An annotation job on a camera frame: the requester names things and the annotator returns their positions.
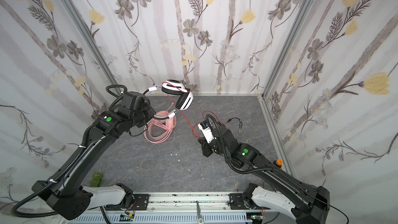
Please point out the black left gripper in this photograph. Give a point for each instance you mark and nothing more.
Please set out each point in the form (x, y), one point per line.
(149, 114)

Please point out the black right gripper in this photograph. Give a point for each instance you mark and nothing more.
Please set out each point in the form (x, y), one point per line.
(204, 143)

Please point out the pink headphones with cable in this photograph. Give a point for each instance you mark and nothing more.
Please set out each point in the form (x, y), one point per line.
(160, 127)

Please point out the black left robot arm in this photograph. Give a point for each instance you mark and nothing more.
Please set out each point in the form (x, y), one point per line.
(63, 191)

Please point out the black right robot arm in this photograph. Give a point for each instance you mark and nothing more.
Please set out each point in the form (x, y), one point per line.
(304, 203)

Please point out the brown tape roll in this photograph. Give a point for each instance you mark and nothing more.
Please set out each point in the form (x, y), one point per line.
(279, 163)

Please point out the green small object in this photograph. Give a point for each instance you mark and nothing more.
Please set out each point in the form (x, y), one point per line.
(96, 179)

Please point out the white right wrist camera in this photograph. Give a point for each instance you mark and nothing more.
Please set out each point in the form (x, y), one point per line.
(206, 129)

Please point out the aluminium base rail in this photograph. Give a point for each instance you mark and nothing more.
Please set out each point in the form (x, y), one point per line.
(195, 202)

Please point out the white perforated cable duct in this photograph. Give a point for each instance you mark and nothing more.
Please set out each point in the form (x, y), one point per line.
(163, 218)

